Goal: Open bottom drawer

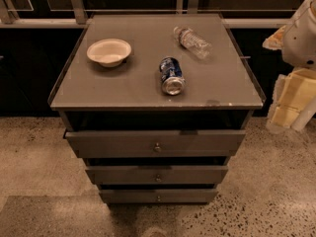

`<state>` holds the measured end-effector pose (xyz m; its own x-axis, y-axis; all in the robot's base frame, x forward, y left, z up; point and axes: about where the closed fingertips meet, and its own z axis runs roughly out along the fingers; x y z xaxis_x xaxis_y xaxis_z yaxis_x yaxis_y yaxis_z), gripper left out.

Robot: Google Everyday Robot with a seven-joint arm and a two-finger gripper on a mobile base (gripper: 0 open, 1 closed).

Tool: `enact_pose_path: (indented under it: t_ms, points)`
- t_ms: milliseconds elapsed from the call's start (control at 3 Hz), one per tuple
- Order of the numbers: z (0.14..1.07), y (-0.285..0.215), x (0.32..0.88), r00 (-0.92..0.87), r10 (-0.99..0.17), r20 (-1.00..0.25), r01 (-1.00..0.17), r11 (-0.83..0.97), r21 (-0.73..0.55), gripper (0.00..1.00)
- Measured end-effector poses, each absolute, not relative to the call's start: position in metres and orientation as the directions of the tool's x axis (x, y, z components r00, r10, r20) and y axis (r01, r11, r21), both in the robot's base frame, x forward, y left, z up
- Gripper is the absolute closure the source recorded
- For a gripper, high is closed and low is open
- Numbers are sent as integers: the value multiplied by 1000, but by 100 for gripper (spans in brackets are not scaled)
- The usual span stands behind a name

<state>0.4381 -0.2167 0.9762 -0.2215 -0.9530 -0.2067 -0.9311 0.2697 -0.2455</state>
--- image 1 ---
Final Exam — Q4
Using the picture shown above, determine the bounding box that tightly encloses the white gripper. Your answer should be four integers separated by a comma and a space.
263, 26, 316, 132

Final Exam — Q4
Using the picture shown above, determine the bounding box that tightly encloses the grey drawer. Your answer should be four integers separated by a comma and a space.
86, 165, 228, 185
100, 189, 217, 203
65, 130, 245, 158

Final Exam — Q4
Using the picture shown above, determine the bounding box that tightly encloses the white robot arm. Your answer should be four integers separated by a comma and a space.
263, 0, 316, 133

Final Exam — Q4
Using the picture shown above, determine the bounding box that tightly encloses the grey drawer cabinet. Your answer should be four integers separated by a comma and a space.
48, 14, 265, 191

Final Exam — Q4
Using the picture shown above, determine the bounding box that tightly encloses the white pipe leg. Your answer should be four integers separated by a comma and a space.
291, 97, 316, 131

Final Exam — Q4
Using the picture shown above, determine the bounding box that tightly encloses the clear plastic water bottle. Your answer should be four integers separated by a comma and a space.
174, 27, 212, 60

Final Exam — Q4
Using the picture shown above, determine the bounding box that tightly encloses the blue soda can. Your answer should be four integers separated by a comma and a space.
159, 57, 185, 96

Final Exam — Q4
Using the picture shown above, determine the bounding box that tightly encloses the white paper bowl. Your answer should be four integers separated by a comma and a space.
87, 39, 131, 67

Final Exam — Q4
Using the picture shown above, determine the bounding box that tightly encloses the metal window frame rail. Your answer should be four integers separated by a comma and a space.
0, 0, 304, 29

